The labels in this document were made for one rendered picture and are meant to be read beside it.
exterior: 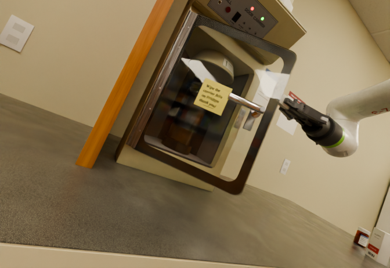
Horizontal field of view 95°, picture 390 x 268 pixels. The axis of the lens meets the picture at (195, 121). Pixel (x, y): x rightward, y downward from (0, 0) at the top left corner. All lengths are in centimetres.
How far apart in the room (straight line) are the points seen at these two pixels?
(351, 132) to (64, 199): 81
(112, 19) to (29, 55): 35
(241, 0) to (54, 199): 57
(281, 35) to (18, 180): 66
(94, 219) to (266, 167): 126
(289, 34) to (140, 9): 67
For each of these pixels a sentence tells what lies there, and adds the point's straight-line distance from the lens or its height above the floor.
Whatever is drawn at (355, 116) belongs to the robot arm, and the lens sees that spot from 83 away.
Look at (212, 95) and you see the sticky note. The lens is 47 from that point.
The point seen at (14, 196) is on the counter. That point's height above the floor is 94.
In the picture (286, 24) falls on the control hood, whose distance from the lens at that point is 64.
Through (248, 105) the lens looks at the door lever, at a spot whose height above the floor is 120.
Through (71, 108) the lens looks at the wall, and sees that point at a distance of 93.
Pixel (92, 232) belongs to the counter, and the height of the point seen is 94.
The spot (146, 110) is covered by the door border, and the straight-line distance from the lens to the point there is 48.
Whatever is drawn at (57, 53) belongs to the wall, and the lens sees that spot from 95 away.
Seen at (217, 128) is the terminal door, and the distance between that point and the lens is 45.
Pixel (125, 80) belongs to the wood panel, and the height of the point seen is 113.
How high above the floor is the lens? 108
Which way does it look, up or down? 5 degrees up
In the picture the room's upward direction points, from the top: 24 degrees clockwise
